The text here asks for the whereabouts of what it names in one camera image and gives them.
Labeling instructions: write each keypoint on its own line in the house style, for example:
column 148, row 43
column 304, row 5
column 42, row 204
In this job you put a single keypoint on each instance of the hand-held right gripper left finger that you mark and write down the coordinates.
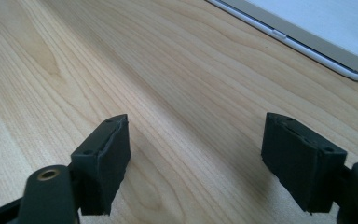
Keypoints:
column 101, row 168

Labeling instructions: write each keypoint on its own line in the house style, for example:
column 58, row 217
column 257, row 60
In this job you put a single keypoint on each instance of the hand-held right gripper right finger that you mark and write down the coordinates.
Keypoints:
column 301, row 165

